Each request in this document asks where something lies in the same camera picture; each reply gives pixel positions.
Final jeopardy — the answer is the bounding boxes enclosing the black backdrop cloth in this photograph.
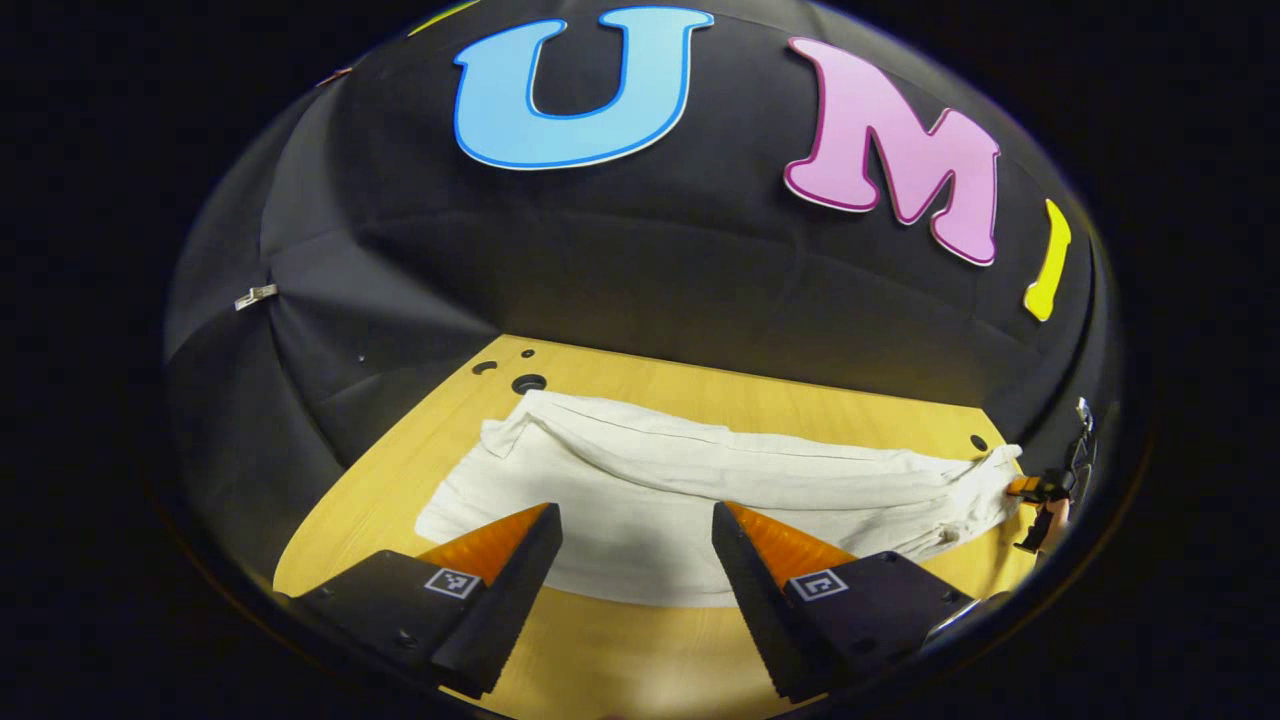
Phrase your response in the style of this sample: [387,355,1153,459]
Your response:
[165,0,1121,591]

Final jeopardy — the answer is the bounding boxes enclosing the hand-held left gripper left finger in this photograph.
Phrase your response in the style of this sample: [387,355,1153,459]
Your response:
[293,502,564,701]

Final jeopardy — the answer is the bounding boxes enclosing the white jeans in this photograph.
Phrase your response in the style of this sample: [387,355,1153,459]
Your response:
[415,390,1026,609]

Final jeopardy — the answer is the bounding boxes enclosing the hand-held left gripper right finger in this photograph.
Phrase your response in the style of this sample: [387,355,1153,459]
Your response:
[711,502,978,705]

